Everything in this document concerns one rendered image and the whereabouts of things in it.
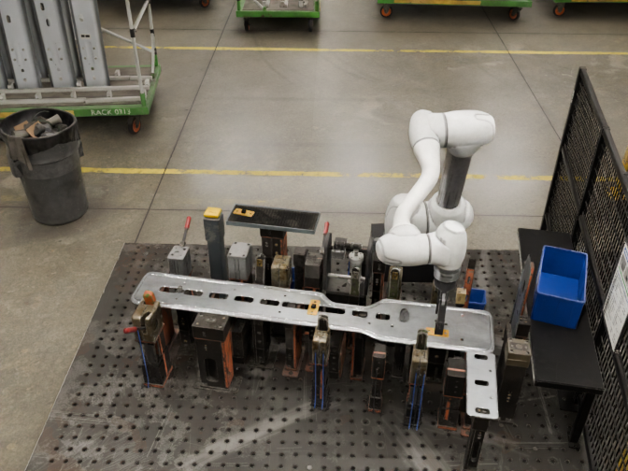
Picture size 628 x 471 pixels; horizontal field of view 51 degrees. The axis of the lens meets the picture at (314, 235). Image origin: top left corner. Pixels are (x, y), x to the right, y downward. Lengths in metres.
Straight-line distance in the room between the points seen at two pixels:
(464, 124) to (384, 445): 1.20
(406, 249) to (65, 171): 3.13
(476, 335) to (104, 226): 3.12
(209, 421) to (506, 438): 1.08
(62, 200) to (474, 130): 3.17
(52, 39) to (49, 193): 1.86
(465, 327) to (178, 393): 1.12
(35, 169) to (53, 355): 1.38
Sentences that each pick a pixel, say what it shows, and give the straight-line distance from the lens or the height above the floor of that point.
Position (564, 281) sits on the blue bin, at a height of 1.03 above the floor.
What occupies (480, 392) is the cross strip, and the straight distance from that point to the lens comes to 2.32.
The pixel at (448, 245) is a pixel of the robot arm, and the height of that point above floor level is 1.43.
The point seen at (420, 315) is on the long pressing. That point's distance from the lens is 2.54.
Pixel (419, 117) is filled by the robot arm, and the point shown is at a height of 1.59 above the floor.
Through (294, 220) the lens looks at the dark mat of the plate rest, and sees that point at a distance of 2.72.
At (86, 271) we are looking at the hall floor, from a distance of 4.54.
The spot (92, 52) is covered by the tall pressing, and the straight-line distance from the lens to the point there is 6.30.
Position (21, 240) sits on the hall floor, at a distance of 4.99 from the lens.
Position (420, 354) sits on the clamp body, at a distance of 2.33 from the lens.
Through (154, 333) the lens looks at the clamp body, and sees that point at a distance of 2.54.
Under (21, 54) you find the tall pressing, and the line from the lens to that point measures 6.47.
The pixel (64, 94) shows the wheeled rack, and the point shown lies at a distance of 6.38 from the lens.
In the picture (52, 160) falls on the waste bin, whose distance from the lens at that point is 4.74.
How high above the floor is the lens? 2.69
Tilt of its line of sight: 36 degrees down
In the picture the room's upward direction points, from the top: straight up
